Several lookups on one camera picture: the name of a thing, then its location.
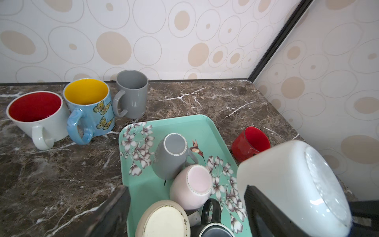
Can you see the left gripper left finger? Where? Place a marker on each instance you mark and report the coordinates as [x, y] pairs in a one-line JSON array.
[[110, 219]]

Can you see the small light grey mug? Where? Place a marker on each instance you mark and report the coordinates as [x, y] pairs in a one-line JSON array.
[[171, 156]]

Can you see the white mug red inside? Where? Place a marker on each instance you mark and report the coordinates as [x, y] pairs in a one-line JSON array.
[[42, 115]]

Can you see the mint green floral tray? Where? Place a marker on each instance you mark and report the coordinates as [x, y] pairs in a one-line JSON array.
[[137, 146]]

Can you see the large white mug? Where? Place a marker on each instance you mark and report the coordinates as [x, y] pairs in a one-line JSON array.
[[297, 179]]

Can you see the right black frame post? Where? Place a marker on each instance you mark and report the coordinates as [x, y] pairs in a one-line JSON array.
[[289, 25]]

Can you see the black mug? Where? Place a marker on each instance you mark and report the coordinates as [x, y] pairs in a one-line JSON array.
[[210, 223]]

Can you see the tall dark grey mug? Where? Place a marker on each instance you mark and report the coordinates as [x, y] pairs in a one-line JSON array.
[[131, 98]]

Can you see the blue butterfly mug yellow inside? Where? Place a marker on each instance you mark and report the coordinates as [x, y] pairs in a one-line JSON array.
[[90, 103]]

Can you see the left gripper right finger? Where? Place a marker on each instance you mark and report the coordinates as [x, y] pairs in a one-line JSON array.
[[266, 219]]

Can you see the pale pink mug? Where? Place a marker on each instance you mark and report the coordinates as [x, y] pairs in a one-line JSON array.
[[192, 187]]

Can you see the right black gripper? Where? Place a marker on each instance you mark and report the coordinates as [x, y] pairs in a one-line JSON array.
[[368, 213]]

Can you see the cream beige mug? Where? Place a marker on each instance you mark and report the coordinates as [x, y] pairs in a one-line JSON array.
[[166, 218]]

